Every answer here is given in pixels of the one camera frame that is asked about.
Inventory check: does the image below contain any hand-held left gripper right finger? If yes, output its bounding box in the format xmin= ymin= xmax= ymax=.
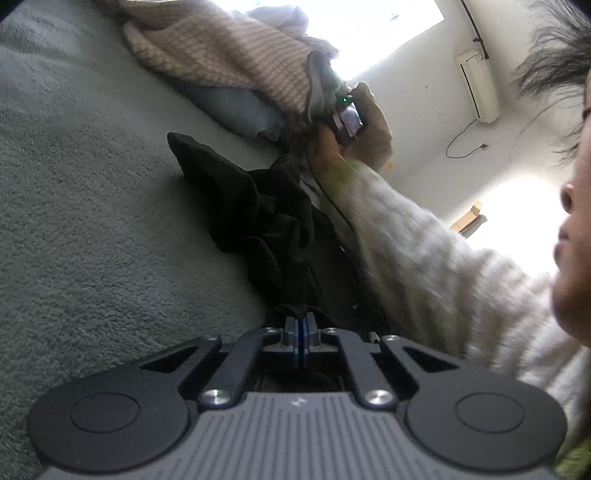
xmin=302 ymin=314 xmax=462 ymax=411

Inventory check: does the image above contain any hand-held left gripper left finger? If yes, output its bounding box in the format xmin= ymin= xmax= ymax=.
xmin=139 ymin=315 xmax=302 ymax=411

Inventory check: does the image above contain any black t-shirt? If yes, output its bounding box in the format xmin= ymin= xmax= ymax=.
xmin=167 ymin=131 xmax=386 ymax=328

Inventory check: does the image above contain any person's right forearm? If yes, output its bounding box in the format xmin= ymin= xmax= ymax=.
xmin=323 ymin=159 xmax=583 ymax=416

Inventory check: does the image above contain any person's right hand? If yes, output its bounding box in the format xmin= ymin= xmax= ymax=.
xmin=316 ymin=127 xmax=347 ymax=171

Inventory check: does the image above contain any cream garment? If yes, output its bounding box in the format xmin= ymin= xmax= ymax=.
xmin=245 ymin=4 xmax=310 ymax=41

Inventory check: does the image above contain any grey-blue folded garment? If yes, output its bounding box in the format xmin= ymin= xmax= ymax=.
xmin=180 ymin=83 xmax=284 ymax=139

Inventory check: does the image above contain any white air conditioner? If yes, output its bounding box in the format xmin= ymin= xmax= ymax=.
xmin=455 ymin=50 xmax=502 ymax=123

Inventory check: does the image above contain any black air conditioner pipe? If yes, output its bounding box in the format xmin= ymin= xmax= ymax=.
xmin=459 ymin=0 xmax=490 ymax=59

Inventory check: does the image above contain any cardboard sheet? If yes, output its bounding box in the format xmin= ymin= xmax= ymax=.
xmin=450 ymin=200 xmax=489 ymax=239

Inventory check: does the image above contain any person's head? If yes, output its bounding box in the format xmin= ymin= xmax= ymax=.
xmin=512 ymin=0 xmax=591 ymax=352

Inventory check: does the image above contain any black wall cable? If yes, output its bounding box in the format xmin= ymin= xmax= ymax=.
xmin=445 ymin=119 xmax=490 ymax=160

